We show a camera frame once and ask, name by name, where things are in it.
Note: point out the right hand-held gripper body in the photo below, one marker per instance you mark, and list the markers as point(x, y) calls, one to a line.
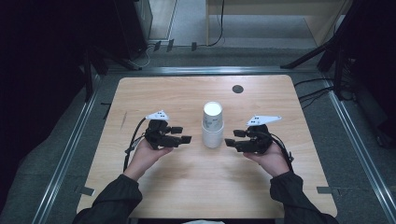
point(260, 141)

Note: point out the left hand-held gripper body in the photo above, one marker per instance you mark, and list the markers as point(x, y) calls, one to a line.
point(157, 133)

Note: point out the black metal stand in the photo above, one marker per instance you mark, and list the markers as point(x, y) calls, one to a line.
point(88, 74)

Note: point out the black round table grommet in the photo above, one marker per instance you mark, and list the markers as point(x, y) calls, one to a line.
point(237, 89)

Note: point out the light wooden desk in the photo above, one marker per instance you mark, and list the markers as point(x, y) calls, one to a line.
point(320, 21)

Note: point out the person's left hand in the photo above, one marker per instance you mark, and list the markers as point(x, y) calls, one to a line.
point(146, 157)

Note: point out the person's right hand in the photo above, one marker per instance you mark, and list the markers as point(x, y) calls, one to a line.
point(274, 160)

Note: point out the black tape strip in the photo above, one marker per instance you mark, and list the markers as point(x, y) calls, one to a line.
point(106, 109)

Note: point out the black cabinet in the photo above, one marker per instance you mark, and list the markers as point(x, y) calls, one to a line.
point(130, 28)

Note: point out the metal floor rail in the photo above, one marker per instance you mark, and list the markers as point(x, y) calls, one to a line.
point(63, 158)
point(211, 70)
point(361, 152)

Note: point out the grey metal bracket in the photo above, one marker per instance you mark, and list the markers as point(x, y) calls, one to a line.
point(327, 190)
point(84, 190)

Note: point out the black tripod stand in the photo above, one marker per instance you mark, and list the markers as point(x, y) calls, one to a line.
point(339, 53)

